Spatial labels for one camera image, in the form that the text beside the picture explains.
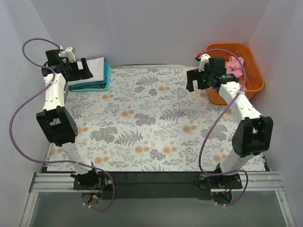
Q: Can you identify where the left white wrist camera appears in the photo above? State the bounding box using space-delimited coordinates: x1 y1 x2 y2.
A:
59 45 76 63

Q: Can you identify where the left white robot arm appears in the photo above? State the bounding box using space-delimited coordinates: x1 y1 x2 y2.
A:
36 47 101 189

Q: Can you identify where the pink t shirt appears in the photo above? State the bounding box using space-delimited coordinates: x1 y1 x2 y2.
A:
225 56 244 78

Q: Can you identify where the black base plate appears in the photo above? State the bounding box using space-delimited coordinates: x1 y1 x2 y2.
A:
71 172 242 200

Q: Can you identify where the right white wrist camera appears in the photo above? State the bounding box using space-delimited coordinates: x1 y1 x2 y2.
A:
195 53 211 72

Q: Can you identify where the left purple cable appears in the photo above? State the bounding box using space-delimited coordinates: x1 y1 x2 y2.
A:
9 38 117 211

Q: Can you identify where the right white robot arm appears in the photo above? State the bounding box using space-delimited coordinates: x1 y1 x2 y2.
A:
187 54 273 189

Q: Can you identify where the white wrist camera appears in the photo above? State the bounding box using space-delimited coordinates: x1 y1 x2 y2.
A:
195 53 211 72
59 45 76 63

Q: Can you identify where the white t shirt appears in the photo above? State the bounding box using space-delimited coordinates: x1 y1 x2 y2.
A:
77 57 105 82

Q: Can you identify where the floral table mat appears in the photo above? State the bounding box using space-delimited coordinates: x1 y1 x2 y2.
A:
47 67 265 172

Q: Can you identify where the grey folded t shirt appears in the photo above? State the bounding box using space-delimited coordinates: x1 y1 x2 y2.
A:
69 84 106 91

